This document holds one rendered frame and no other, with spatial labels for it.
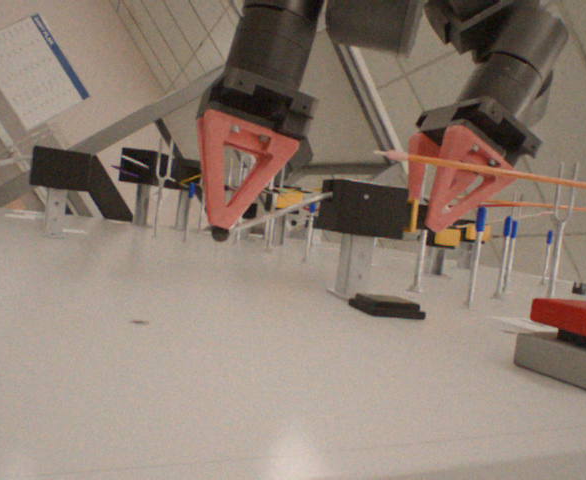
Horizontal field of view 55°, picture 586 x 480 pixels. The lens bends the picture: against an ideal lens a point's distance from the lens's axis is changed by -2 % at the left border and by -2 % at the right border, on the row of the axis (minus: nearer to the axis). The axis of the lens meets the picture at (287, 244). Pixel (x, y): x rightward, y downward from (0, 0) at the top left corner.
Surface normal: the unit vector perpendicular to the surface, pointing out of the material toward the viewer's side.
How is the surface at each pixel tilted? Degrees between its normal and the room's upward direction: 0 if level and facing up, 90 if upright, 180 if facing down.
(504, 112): 98
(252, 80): 97
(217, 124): 112
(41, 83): 90
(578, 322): 142
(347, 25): 147
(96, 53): 90
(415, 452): 52
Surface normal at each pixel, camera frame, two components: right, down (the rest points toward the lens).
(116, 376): 0.13, -0.99
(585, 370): -0.89, -0.09
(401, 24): -0.30, 0.47
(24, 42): 0.38, -0.01
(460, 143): 0.09, 0.39
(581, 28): -0.78, 0.54
